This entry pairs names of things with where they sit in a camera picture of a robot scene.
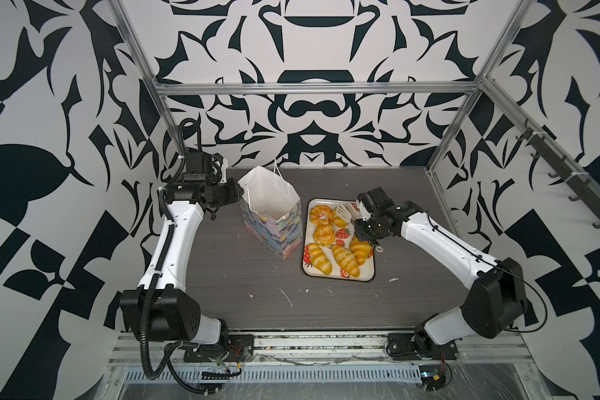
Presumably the ring-shaped bread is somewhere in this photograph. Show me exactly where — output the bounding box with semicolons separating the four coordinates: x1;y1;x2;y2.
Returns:
309;204;333;227

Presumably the small croissant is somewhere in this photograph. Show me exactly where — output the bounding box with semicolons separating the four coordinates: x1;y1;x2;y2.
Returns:
333;215;349;228

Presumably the small circuit board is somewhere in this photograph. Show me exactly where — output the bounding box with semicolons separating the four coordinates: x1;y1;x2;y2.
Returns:
419;365;453;393

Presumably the round bread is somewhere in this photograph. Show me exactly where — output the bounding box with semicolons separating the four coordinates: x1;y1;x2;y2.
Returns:
313;224;336;248

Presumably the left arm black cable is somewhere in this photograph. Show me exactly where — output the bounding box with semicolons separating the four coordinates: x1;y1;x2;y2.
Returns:
138;118;243;396

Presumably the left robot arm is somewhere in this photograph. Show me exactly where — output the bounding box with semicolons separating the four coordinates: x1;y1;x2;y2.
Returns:
120;152;243;345

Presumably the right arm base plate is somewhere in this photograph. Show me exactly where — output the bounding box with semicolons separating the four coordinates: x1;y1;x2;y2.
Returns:
385;333;457;361

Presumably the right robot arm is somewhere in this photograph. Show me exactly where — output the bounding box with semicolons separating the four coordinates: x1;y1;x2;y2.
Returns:
337;188;528;358

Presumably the white floral paper bag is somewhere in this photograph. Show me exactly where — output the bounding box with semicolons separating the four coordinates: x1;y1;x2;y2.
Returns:
238;166;303;259

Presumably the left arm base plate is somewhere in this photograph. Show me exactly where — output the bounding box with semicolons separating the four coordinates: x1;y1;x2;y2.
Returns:
183;333;255;363

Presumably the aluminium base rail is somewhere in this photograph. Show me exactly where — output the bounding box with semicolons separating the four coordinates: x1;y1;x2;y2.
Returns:
107;329;533;366

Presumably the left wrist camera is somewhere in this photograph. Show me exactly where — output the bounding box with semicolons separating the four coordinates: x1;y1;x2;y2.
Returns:
212;153;228;184

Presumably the white strawberry tray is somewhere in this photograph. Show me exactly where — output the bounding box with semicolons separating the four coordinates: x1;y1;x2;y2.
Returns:
303;198;375;283

